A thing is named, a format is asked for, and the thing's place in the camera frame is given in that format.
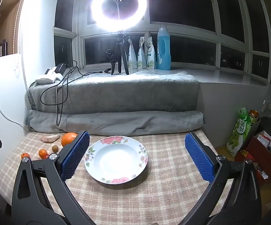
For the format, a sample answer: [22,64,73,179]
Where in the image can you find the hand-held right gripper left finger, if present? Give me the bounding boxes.
[11,131,96,225]

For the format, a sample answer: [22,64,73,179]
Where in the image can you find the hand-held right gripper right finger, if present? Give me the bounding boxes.
[180,132,261,225]

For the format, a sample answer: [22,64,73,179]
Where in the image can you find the large orange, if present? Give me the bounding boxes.
[61,133,78,147]

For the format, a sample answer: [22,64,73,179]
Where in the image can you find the floral white plate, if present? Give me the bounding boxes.
[84,136,148,184]

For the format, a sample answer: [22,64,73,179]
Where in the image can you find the green carton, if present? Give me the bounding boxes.
[227,108,253,157]

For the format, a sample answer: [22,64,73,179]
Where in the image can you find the red cardboard box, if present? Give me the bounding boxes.
[235,118,271,188]

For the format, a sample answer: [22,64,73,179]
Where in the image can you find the rolled grey blanket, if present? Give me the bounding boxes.
[26,110,206,136]

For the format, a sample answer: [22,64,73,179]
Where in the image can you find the checked beige tablecloth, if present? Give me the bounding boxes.
[0,130,234,225]

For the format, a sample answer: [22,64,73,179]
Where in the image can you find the folded grey blanket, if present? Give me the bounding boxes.
[28,71,199,115]

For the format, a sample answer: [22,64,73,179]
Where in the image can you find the white power strip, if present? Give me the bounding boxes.
[36,68,63,83]

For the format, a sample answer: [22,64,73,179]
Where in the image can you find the black power adapter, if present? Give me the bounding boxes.
[56,63,68,74]

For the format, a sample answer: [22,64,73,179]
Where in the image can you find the black items on shelf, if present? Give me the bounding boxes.
[0,39,8,57]

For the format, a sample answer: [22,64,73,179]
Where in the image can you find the white fleece cloth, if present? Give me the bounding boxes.
[131,71,194,79]

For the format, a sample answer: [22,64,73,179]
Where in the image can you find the wooden shelf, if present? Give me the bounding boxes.
[0,0,29,61]

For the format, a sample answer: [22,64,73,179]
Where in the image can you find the black tripod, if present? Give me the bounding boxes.
[111,31,130,75]

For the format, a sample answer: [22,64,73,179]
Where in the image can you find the blue detergent bottle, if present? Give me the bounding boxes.
[157,25,171,71]

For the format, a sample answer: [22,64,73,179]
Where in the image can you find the white cable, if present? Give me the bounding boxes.
[0,0,28,126]

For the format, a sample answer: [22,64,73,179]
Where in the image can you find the black cable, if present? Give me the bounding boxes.
[40,60,113,126]

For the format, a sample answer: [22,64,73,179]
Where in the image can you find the white window frame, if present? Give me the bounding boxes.
[53,0,271,86]

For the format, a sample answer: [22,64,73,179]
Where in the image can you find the ring light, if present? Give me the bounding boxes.
[91,0,148,31]

